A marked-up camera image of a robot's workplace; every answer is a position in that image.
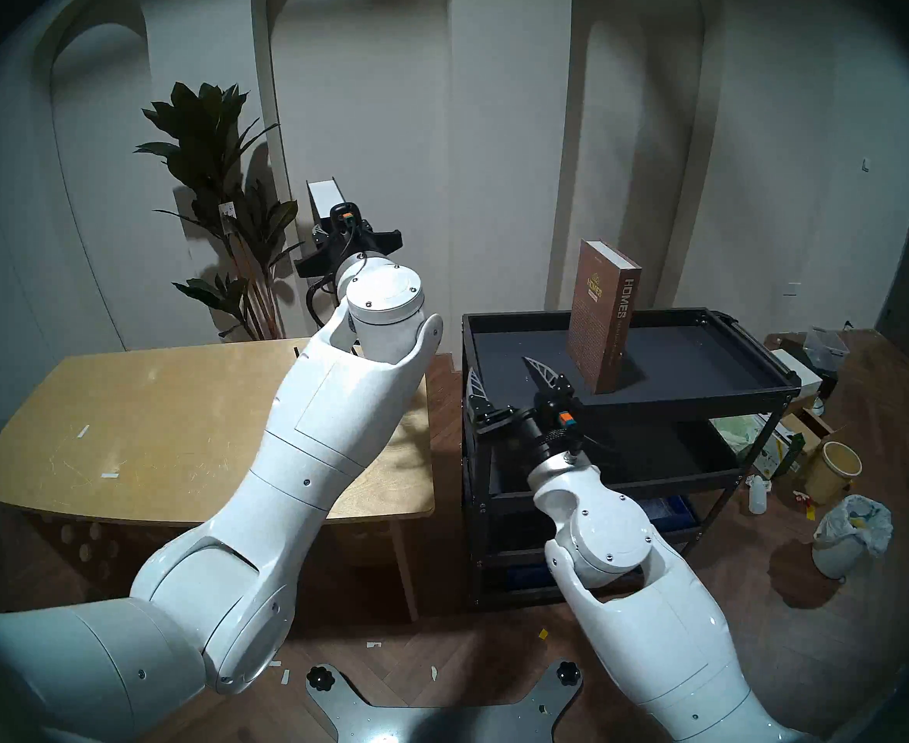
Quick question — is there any yellow plastic bucket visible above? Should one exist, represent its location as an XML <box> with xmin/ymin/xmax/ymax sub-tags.
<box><xmin>804</xmin><ymin>441</ymin><xmax>863</xmax><ymax>505</ymax></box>

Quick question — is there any black CENTURY book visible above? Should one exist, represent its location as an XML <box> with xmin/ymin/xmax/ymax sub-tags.
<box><xmin>306</xmin><ymin>178</ymin><xmax>348</xmax><ymax>225</ymax></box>

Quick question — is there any open cardboard box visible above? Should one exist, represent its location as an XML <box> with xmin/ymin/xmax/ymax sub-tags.
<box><xmin>779</xmin><ymin>407</ymin><xmax>834</xmax><ymax>471</ymax></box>

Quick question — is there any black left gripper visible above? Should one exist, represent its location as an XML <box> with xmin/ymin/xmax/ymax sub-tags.
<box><xmin>293</xmin><ymin>204</ymin><xmax>403</xmax><ymax>279</ymax></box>

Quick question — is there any white bagged trash bin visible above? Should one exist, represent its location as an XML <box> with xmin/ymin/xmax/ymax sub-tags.
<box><xmin>812</xmin><ymin>495</ymin><xmax>893</xmax><ymax>580</ymax></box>

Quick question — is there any clear plastic storage box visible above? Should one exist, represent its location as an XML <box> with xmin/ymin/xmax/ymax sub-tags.
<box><xmin>803</xmin><ymin>327</ymin><xmax>850</xmax><ymax>372</ymax></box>

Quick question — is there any white box beside cart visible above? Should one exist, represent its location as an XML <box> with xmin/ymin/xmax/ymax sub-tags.
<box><xmin>770</xmin><ymin>348</ymin><xmax>823</xmax><ymax>398</ymax></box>

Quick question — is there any brown HOMES book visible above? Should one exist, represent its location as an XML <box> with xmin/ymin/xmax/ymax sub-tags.
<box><xmin>567</xmin><ymin>240</ymin><xmax>643</xmax><ymax>395</ymax></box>

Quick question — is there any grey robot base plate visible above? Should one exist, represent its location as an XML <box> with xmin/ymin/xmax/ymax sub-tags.
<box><xmin>305</xmin><ymin>660</ymin><xmax>584</xmax><ymax>743</ymax></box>

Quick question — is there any tall green potted plant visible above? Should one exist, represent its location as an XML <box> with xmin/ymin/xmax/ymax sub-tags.
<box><xmin>134</xmin><ymin>82</ymin><xmax>306</xmax><ymax>340</ymax></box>

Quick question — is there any black three-tier utility cart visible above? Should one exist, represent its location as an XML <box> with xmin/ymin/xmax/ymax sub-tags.
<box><xmin>460</xmin><ymin>308</ymin><xmax>802</xmax><ymax>607</ymax></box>

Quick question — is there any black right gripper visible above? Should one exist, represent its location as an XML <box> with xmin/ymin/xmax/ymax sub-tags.
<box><xmin>465</xmin><ymin>356</ymin><xmax>584</xmax><ymax>461</ymax></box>

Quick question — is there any light wooden table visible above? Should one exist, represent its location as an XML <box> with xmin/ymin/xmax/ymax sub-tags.
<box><xmin>0</xmin><ymin>337</ymin><xmax>436</xmax><ymax>622</ymax></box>

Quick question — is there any blue bin in cart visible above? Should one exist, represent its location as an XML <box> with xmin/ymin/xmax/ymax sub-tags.
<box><xmin>648</xmin><ymin>494</ymin><xmax>704</xmax><ymax>533</ymax></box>

